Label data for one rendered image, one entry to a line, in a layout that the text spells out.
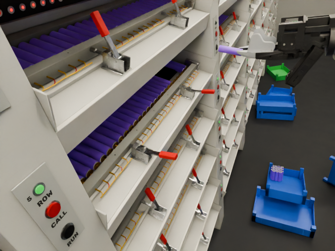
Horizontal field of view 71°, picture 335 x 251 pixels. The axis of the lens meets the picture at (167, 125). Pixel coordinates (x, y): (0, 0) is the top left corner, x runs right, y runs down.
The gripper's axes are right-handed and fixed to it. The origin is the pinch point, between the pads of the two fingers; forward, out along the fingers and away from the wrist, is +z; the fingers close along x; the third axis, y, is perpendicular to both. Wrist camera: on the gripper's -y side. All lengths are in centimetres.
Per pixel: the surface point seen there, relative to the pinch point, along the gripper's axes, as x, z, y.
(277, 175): -53, -11, -96
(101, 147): 38.8, 20.1, -4.6
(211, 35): -9.3, 11.1, 2.8
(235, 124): -60, 16, -66
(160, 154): 35.7, 9.0, -7.0
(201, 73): -6.5, 14.6, -8.6
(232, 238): -7, 8, -103
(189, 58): -8.9, 19.3, -4.0
